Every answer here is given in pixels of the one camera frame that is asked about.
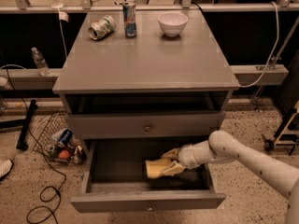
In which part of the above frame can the grey wooden drawer cabinet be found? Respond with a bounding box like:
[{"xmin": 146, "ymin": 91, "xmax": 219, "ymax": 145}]
[{"xmin": 51, "ymin": 8, "xmax": 241, "ymax": 142}]

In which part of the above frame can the black bar on floor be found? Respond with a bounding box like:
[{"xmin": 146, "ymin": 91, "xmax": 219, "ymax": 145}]
[{"xmin": 16, "ymin": 99, "xmax": 36, "ymax": 151}]

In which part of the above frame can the black cable on floor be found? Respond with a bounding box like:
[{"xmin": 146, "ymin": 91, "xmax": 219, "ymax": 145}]
[{"xmin": 0, "ymin": 64, "xmax": 67, "ymax": 224}]

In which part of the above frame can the orange fruit in basket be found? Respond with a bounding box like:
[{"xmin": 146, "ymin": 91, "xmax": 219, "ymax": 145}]
[{"xmin": 58, "ymin": 150, "xmax": 70, "ymax": 160}]

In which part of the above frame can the metal railing frame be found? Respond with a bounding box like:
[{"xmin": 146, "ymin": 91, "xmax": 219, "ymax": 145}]
[{"xmin": 0, "ymin": 0, "xmax": 299, "ymax": 15}]

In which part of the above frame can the white ceramic bowl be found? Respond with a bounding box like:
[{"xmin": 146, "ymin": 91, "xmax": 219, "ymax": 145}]
[{"xmin": 158, "ymin": 12, "xmax": 189, "ymax": 37}]

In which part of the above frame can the clear plastic water bottle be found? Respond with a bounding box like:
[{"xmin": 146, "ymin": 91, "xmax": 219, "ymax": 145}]
[{"xmin": 31, "ymin": 47, "xmax": 50, "ymax": 77}]

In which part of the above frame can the upright blue energy drink can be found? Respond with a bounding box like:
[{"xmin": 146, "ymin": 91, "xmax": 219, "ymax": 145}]
[{"xmin": 122, "ymin": 2, "xmax": 137, "ymax": 38}]

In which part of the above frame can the crushed green soda can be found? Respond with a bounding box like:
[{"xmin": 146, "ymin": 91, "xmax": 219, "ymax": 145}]
[{"xmin": 88, "ymin": 15, "xmax": 116, "ymax": 40}]

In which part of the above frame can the blue can in basket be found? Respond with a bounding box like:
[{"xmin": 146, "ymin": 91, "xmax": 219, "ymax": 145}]
[{"xmin": 55, "ymin": 129, "xmax": 73, "ymax": 147}]

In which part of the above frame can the closed grey drawer with knob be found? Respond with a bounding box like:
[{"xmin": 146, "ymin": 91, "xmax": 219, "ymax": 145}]
[{"xmin": 66, "ymin": 111, "xmax": 225, "ymax": 139}]

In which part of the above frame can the white cable left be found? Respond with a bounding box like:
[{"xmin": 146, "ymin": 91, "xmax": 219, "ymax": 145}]
[{"xmin": 46, "ymin": 0, "xmax": 70, "ymax": 60}]

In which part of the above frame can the yellow sponge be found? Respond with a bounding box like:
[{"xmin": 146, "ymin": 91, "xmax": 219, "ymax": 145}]
[{"xmin": 146, "ymin": 158, "xmax": 171, "ymax": 179}]

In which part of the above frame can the white shoe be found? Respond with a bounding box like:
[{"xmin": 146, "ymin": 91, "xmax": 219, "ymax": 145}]
[{"xmin": 0, "ymin": 160, "xmax": 13, "ymax": 181}]

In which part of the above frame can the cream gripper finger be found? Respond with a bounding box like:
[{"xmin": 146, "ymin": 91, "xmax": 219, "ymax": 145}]
[
  {"xmin": 160, "ymin": 161, "xmax": 184, "ymax": 176},
  {"xmin": 162, "ymin": 148, "xmax": 180, "ymax": 160}
]

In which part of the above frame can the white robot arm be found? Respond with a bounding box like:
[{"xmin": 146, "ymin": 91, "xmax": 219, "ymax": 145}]
[{"xmin": 159, "ymin": 131, "xmax": 299, "ymax": 224}]

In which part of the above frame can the open grey bottom drawer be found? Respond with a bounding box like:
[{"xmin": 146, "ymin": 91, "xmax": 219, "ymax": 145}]
[{"xmin": 71, "ymin": 136, "xmax": 225, "ymax": 213}]

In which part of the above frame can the wire basket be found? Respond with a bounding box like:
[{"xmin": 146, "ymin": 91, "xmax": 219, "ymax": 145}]
[{"xmin": 34, "ymin": 113, "xmax": 86, "ymax": 164}]

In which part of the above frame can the wheeled cart base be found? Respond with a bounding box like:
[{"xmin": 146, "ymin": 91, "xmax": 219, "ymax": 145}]
[{"xmin": 262, "ymin": 101, "xmax": 299, "ymax": 156}]

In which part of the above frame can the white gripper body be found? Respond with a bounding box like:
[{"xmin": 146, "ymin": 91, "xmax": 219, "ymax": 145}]
[{"xmin": 178, "ymin": 145, "xmax": 198, "ymax": 169}]

